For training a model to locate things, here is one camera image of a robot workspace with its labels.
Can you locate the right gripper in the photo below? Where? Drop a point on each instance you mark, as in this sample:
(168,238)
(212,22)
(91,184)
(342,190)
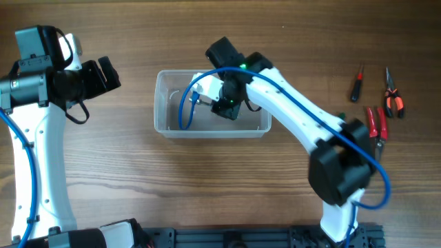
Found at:
(231,111)

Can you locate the black red small screwdriver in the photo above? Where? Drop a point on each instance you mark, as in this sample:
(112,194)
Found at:
(356,90)

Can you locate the silver combination wrench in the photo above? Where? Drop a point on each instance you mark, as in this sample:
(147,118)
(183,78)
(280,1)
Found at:
(200,102)

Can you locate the orange black needle-nose pliers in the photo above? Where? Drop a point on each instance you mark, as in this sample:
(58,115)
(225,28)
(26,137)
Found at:
(392,94)

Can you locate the clear plastic container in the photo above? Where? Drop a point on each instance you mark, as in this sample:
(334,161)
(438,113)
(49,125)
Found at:
(170,86)

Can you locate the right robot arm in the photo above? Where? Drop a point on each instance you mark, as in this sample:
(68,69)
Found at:
(341,162)

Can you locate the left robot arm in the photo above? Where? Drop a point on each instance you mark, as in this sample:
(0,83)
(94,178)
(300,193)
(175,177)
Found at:
(36,94)

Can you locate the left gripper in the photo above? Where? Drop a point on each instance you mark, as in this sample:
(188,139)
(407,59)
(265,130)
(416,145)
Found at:
(99,84)

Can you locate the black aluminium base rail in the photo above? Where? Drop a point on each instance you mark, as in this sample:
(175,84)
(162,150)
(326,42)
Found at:
(299,236)

